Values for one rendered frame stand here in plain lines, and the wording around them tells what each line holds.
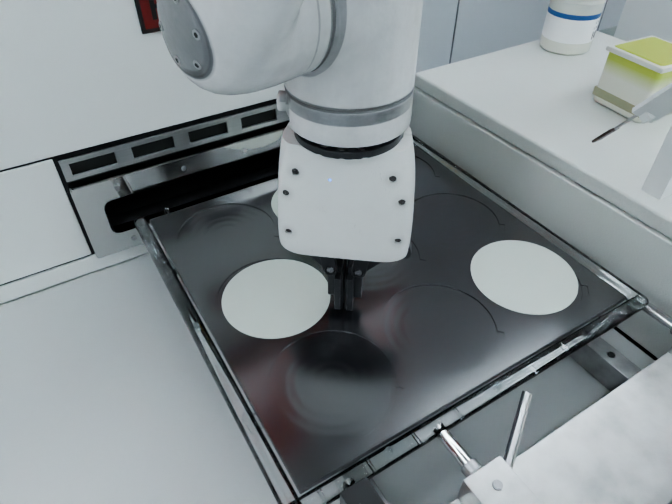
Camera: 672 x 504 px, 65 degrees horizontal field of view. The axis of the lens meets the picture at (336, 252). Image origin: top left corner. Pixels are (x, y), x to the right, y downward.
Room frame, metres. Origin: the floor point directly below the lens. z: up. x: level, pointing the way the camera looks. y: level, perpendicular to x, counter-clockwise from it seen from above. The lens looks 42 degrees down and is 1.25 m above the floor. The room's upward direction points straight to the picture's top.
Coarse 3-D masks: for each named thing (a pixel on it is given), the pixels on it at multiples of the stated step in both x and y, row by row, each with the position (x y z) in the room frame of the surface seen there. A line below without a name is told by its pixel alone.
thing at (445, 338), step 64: (256, 192) 0.50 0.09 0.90; (448, 192) 0.50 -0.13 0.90; (192, 256) 0.39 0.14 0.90; (256, 256) 0.39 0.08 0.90; (448, 256) 0.39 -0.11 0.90; (320, 320) 0.31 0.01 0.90; (384, 320) 0.31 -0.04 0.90; (448, 320) 0.31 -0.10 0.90; (512, 320) 0.31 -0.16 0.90; (576, 320) 0.31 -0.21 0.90; (256, 384) 0.24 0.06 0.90; (320, 384) 0.24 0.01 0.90; (384, 384) 0.24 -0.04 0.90; (448, 384) 0.24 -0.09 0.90; (320, 448) 0.19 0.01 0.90
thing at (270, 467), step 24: (144, 240) 0.41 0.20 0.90; (168, 264) 0.38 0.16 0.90; (168, 288) 0.35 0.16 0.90; (192, 312) 0.31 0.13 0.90; (192, 336) 0.29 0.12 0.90; (216, 360) 0.26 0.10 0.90; (216, 384) 0.24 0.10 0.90; (240, 408) 0.22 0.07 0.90; (264, 456) 0.18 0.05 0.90; (288, 480) 0.16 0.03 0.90
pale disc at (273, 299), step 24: (264, 264) 0.38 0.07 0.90; (288, 264) 0.38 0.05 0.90; (240, 288) 0.35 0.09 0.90; (264, 288) 0.35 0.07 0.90; (288, 288) 0.34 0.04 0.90; (312, 288) 0.34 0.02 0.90; (240, 312) 0.32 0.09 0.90; (264, 312) 0.32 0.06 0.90; (288, 312) 0.31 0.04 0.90; (312, 312) 0.31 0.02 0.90; (264, 336) 0.29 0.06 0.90; (288, 336) 0.29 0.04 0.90
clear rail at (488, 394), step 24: (624, 312) 0.31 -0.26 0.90; (576, 336) 0.29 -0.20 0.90; (528, 360) 0.26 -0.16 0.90; (552, 360) 0.26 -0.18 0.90; (504, 384) 0.24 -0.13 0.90; (456, 408) 0.22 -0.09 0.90; (480, 408) 0.22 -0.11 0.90; (408, 432) 0.20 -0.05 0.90; (432, 432) 0.20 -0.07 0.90; (384, 456) 0.18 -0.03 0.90; (336, 480) 0.16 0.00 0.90
